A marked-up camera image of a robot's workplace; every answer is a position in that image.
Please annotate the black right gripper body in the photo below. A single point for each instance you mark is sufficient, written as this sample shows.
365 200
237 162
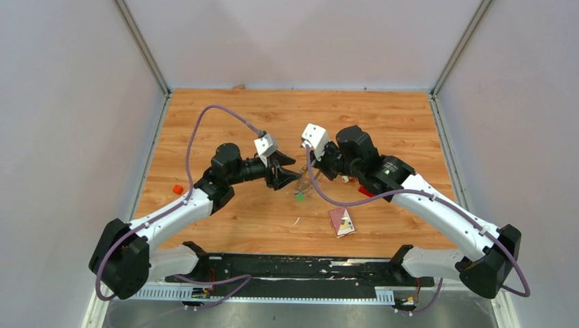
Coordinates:
331 163

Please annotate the small orange brick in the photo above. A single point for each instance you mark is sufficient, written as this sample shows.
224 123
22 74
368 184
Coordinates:
178 189

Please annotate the playing card box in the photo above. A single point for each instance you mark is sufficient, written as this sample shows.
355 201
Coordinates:
341 222

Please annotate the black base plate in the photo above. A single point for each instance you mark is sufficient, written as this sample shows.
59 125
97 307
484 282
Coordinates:
253 275

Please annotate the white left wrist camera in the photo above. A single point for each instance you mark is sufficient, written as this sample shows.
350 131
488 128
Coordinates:
265 145

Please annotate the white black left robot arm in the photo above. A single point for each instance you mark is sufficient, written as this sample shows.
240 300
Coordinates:
128 255

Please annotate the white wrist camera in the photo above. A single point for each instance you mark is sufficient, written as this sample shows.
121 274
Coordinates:
265 145
316 138

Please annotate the toy brick car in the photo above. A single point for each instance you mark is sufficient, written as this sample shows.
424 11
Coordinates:
347 179

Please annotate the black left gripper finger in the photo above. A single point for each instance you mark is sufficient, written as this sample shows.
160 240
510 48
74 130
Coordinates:
282 177
278 159

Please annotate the slotted white cable duct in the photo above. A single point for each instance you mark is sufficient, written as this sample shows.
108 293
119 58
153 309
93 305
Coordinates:
186 294

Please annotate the red white toy brick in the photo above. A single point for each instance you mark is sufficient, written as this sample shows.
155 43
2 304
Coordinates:
365 192

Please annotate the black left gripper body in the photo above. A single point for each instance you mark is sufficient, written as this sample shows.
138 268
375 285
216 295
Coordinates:
270 176

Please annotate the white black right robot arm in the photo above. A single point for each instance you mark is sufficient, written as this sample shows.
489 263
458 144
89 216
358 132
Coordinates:
485 258

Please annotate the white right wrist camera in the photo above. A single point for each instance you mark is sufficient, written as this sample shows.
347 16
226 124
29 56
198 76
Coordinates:
316 138

